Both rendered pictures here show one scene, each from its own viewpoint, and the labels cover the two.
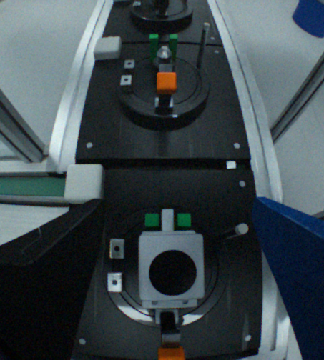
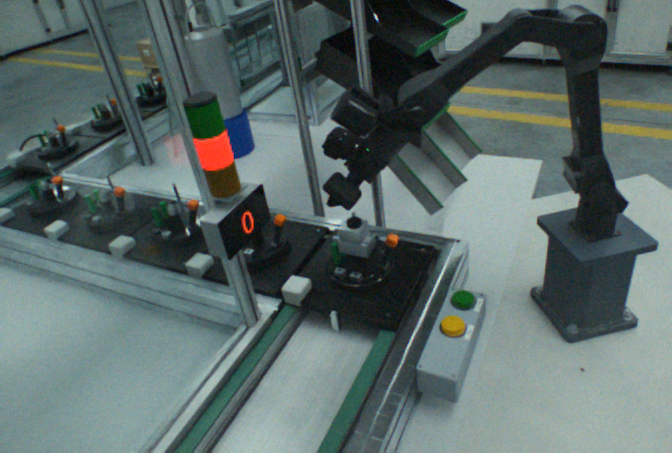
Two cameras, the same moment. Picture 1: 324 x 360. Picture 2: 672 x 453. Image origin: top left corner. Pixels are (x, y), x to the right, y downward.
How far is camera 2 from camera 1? 0.90 m
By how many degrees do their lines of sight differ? 49
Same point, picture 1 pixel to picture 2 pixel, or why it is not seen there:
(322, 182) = (370, 213)
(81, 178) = (294, 283)
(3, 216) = (274, 378)
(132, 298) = (368, 276)
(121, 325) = (384, 293)
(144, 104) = (269, 252)
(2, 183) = (252, 355)
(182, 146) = (303, 250)
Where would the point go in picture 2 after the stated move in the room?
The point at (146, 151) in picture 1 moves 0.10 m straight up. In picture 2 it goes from (295, 263) to (287, 225)
